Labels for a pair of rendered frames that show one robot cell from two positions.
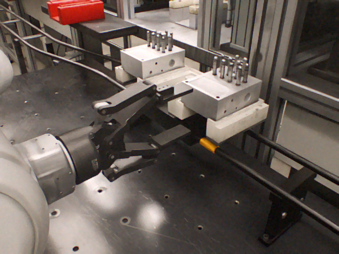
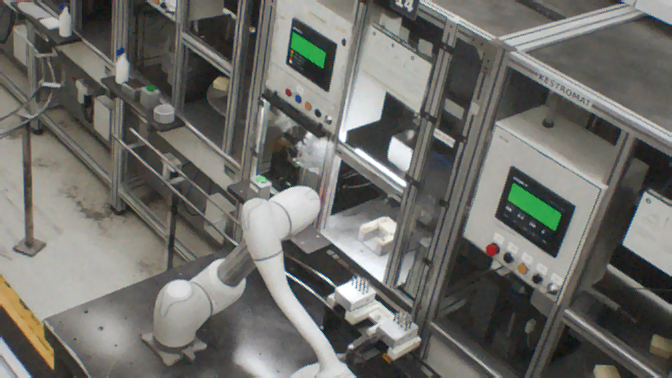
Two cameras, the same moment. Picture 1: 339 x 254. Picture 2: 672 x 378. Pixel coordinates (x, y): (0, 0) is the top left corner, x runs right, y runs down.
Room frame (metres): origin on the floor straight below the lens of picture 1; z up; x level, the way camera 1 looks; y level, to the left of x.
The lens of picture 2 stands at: (-1.90, 0.64, 3.14)
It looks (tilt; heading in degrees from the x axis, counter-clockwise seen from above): 33 degrees down; 350
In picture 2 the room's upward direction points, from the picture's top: 11 degrees clockwise
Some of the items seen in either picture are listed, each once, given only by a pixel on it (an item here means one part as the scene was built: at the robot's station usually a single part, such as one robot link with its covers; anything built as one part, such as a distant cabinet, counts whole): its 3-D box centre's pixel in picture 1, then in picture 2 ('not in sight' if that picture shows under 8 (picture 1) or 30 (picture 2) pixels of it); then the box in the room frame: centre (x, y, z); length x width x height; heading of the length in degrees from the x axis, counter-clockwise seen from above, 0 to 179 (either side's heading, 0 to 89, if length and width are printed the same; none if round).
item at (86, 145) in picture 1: (94, 148); (343, 362); (0.36, 0.11, 0.90); 0.09 x 0.07 x 0.08; 130
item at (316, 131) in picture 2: not in sight; (293, 112); (1.25, 0.33, 1.37); 0.36 x 0.04 x 0.04; 39
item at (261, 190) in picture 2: not in sight; (260, 191); (1.26, 0.42, 0.97); 0.08 x 0.08 x 0.12; 39
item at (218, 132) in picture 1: (182, 99); (372, 325); (0.63, -0.03, 0.84); 0.36 x 0.14 x 0.10; 39
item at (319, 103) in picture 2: not in sight; (328, 52); (1.34, 0.22, 1.60); 0.42 x 0.29 x 0.46; 39
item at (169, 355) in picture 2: not in sight; (177, 341); (0.60, 0.69, 0.71); 0.22 x 0.18 x 0.06; 39
